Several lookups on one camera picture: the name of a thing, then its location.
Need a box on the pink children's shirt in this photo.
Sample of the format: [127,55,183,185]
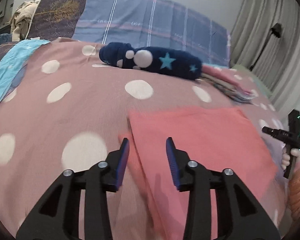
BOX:
[120,107,277,239]

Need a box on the stack of folded patterned clothes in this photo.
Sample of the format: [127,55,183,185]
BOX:
[200,73,256,104]

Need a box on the beige crumpled clothes pile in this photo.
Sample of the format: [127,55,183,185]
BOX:
[10,0,40,42]

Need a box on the right hand white glove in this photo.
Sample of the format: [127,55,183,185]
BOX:
[281,147,300,172]

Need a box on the grey pleated curtain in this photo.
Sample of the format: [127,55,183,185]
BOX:
[230,0,300,124]

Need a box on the green pillow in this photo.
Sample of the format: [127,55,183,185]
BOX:
[231,64,272,98]

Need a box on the pink polka dot duvet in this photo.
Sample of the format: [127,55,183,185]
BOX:
[0,39,287,239]

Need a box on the pink folded garment on stack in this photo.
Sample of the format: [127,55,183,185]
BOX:
[202,64,252,94]

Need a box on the black floor lamp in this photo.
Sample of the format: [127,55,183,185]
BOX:
[249,23,283,72]

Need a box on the navy star plush garment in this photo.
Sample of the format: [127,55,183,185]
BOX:
[99,42,202,80]

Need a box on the blue plaid pillow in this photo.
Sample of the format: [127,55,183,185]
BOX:
[73,0,230,67]

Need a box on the dark tree print pillow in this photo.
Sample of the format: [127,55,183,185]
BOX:
[26,0,86,41]

